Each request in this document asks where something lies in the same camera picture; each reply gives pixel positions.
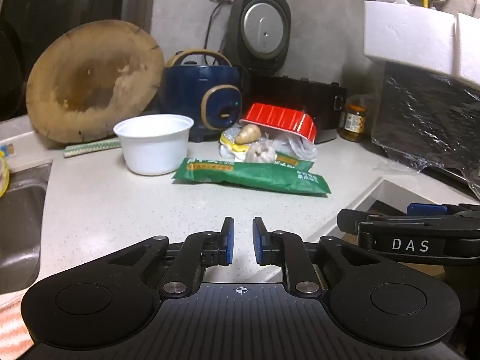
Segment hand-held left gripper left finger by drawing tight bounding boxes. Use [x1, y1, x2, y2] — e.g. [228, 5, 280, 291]
[107, 217, 236, 299]

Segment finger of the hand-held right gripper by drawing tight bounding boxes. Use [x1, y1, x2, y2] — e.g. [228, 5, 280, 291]
[407, 202, 480, 221]
[337, 208, 480, 261]

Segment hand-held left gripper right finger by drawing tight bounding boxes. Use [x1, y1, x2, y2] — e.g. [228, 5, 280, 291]
[252, 217, 376, 299]

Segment clear plastic bag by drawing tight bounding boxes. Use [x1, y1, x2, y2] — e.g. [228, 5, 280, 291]
[270, 133, 319, 162]

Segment red plastic food tray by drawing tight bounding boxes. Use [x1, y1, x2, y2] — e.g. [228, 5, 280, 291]
[240, 103, 319, 144]

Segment green snack packet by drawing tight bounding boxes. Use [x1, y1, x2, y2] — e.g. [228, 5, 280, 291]
[172, 157, 331, 196]

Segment green yellow food wrapper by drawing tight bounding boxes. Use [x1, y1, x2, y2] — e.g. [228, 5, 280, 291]
[275, 152, 315, 171]

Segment black plastic-wrapped appliance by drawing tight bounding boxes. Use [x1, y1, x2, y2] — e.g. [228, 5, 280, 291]
[371, 62, 480, 192]

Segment garlic bulbs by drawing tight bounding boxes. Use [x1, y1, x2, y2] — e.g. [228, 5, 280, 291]
[245, 139, 278, 164]

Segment white yellow wrapper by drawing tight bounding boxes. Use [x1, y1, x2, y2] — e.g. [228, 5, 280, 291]
[219, 127, 249, 159]

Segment ginger root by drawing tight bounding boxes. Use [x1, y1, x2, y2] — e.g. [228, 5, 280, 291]
[234, 124, 261, 145]

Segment glass pickle jar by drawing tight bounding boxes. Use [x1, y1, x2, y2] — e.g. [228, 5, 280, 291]
[339, 104, 367, 142]

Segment white plastic bowl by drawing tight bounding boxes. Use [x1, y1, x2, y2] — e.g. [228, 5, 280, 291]
[113, 114, 194, 176]

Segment blue rice cooker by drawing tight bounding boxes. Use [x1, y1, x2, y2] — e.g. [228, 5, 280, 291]
[161, 49, 244, 143]

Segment black rice cooker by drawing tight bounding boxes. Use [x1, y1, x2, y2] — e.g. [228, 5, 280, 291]
[224, 0, 347, 145]

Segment green white striped cloth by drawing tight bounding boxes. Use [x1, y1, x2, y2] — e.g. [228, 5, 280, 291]
[63, 137, 122, 159]

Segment white foam box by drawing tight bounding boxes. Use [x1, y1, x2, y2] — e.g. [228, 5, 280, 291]
[363, 0, 480, 87]

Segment round wooden cutting board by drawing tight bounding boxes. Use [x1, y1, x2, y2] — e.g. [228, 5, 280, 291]
[25, 19, 166, 149]

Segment steel sink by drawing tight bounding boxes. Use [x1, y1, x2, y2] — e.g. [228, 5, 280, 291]
[0, 161, 53, 295]

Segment orange striped towel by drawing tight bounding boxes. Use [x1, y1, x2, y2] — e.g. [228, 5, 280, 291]
[0, 292, 32, 357]

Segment yellow plastic bag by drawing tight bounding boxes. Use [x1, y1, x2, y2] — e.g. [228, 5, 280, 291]
[0, 155, 10, 197]

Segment black power cable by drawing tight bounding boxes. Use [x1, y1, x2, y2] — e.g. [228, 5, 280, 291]
[204, 0, 227, 51]

